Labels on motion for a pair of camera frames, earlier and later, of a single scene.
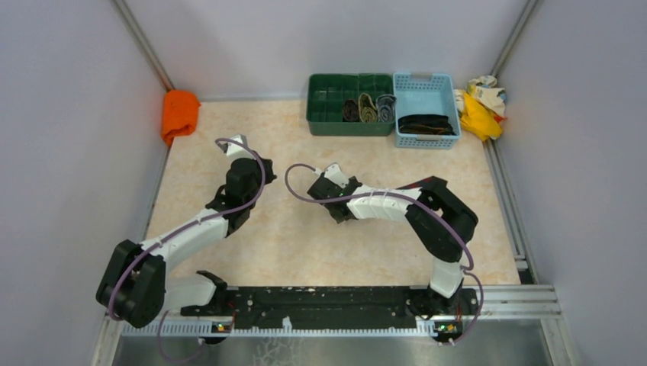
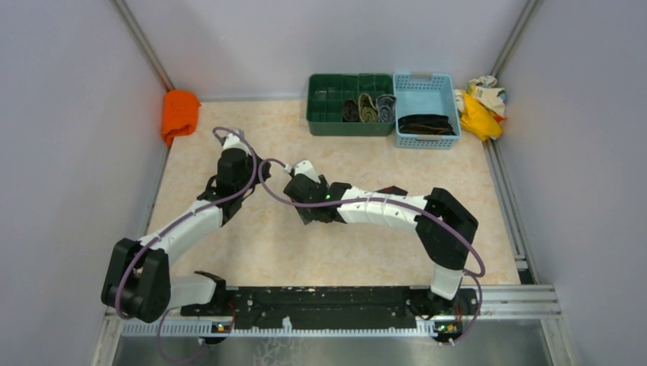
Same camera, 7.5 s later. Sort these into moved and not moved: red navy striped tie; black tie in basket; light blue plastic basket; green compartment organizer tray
Moved: red navy striped tie
Not moved: light blue plastic basket; black tie in basket; green compartment organizer tray
